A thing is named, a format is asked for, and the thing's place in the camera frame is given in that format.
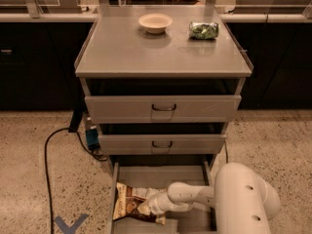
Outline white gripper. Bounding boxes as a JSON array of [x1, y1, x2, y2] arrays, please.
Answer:
[[137, 192, 172, 215]]

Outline brown chip bag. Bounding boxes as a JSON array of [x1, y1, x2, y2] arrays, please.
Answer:
[[113, 182, 166, 225]]

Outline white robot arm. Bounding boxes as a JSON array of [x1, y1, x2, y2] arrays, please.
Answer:
[[137, 163, 282, 234]]

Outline grey bottom drawer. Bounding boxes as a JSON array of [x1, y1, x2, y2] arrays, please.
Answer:
[[105, 162, 217, 234]]

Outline grey drawer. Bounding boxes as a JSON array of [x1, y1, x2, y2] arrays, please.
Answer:
[[98, 135, 226, 155], [85, 96, 241, 124], [105, 162, 217, 234]]

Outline grey middle drawer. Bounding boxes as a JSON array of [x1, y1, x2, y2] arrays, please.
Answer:
[[98, 135, 226, 155]]

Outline grey top drawer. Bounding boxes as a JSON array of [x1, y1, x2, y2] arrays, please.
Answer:
[[85, 96, 241, 124]]

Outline grey drawer cabinet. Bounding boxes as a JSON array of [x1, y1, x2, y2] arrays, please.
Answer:
[[73, 5, 254, 234]]

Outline green snack bag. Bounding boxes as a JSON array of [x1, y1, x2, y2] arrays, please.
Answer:
[[189, 21, 219, 40]]

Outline dark background counter cabinets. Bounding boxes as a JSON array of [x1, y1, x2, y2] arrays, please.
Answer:
[[0, 21, 312, 110]]

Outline blue tape floor marker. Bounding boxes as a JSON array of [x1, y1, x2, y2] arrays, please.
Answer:
[[54, 213, 90, 234]]

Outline blue power adapter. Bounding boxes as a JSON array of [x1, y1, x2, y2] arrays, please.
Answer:
[[85, 126, 99, 150]]

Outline white paper bowl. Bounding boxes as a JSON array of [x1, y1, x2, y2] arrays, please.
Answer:
[[138, 14, 173, 34]]

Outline black cable left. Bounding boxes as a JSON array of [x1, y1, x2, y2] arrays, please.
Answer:
[[43, 127, 108, 234]]

